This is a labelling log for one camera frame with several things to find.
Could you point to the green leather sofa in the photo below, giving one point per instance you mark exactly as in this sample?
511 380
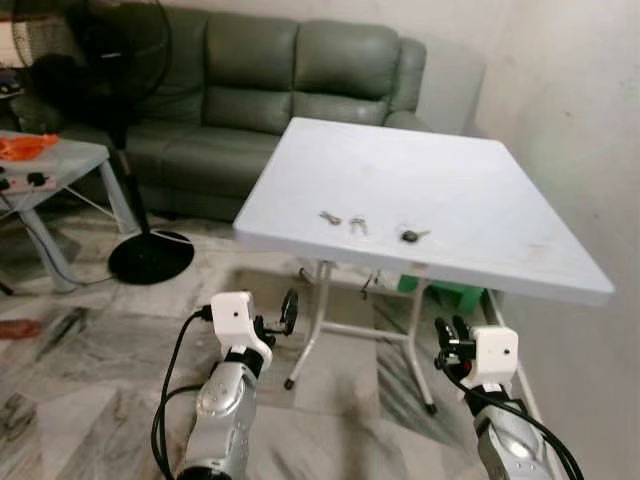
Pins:
250 60

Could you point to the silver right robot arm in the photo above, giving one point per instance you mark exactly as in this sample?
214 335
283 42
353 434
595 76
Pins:
512 440

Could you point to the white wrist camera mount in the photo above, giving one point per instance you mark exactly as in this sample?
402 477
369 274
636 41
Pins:
232 318
497 355

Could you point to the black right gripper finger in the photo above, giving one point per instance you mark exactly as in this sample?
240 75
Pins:
461 329
443 332

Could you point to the woven wicker basket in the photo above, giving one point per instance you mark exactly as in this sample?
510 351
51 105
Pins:
22 42

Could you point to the black standing fan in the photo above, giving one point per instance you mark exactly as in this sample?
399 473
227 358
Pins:
150 258

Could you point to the small grey side table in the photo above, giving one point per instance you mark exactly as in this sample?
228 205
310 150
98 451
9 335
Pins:
70 160

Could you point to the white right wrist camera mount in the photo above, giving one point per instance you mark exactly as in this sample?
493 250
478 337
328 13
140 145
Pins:
497 355

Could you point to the green plastic box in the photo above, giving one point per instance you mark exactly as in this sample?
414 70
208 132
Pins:
450 293

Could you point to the single silver key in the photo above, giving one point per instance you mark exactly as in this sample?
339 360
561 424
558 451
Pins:
331 217

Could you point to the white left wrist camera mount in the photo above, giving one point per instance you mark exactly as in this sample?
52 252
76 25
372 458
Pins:
232 318

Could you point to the small black plug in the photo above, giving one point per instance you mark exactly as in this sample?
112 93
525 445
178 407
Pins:
38 179

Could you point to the white folding table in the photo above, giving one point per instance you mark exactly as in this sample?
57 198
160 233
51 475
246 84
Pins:
420 190

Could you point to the orange plastic bag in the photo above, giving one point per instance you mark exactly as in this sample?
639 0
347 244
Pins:
25 147

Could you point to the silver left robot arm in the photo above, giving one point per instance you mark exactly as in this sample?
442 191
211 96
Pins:
225 400

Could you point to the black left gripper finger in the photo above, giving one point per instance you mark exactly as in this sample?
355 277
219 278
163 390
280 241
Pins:
290 310

